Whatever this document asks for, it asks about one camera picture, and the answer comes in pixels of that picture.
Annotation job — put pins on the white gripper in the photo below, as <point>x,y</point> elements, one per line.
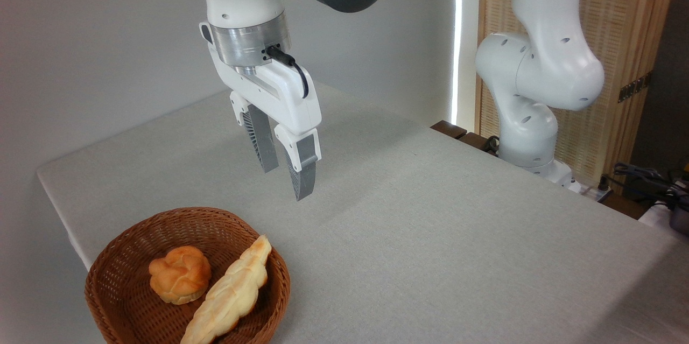
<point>285,99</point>

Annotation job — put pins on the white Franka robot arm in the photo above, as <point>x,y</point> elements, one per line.
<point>538,64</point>

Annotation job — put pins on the black screen hinge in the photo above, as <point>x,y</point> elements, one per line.
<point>634,88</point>

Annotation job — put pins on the brown wicker basket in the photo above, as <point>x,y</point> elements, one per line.
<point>124,290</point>

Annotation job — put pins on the grey tablecloth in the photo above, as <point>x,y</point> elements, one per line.
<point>430,225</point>

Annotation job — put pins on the white power strip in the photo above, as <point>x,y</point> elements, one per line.
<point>595,191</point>

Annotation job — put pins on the round orange bread roll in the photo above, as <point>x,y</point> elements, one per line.
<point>180,274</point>

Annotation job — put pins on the long pale braided bread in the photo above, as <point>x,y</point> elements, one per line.
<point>231,293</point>

